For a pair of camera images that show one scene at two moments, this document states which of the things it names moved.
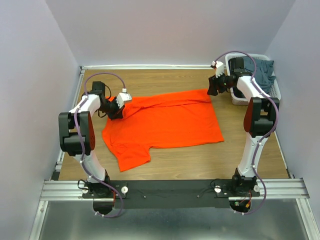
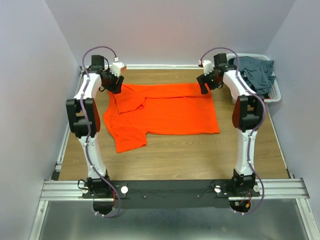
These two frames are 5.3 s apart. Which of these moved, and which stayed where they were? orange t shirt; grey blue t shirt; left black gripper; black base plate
Moved: left black gripper; orange t shirt
Stayed: grey blue t shirt; black base plate
